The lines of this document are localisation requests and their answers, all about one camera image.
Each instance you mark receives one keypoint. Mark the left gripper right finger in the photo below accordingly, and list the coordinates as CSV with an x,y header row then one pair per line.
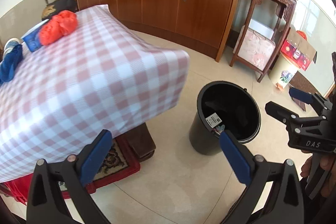
x,y
272,191

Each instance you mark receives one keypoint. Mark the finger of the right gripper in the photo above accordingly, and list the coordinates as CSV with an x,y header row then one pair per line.
x,y
316,101
283,115

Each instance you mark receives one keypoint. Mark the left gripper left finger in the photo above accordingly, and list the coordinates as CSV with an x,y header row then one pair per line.
x,y
46,203

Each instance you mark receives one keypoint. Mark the dark blue towel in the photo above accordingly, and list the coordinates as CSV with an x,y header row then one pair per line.
x,y
10,64

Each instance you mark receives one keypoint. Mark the blue ceramic bowl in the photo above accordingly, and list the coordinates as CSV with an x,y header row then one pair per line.
x,y
31,37

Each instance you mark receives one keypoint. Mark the blue patterned paper cup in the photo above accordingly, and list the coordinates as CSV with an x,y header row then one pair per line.
x,y
9,46

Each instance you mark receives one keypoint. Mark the orange plastic bag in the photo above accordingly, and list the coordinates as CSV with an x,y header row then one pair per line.
x,y
62,24

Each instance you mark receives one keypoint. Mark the person's right hand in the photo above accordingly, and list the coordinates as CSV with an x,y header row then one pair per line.
x,y
327,163

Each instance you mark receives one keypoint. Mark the black plastic bucket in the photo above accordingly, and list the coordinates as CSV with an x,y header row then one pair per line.
x,y
237,109

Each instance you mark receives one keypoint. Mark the cardboard box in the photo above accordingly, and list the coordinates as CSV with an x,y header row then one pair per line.
x,y
298,49

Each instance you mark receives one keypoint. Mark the red patterned rug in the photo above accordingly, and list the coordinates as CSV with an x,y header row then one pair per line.
x,y
118,164

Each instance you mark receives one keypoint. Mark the pink floral bag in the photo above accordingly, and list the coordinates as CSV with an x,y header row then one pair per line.
x,y
257,47

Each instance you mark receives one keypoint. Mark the white storage box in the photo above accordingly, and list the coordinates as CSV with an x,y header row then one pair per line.
x,y
261,29

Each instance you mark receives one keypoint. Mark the pink checkered tablecloth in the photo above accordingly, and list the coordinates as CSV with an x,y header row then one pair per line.
x,y
102,76

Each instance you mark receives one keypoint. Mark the carved wooden side stand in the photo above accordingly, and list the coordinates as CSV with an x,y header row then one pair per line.
x,y
273,13

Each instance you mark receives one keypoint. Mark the black cast iron teapot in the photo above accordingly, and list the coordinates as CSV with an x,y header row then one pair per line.
x,y
57,6

